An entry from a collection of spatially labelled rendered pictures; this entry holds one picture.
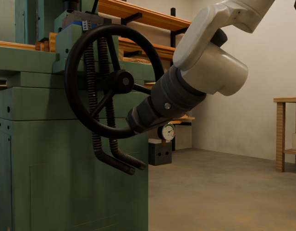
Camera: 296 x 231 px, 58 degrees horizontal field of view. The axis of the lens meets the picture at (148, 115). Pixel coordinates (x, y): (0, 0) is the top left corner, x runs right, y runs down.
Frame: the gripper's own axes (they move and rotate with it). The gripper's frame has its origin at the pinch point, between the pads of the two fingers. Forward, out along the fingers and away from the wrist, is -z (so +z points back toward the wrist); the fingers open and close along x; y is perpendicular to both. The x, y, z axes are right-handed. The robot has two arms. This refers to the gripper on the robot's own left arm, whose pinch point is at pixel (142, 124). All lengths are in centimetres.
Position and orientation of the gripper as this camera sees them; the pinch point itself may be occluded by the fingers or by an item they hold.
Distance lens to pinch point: 62.7
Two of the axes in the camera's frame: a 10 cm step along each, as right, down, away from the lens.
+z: 5.2, -4.8, -7.1
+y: -4.8, -8.5, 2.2
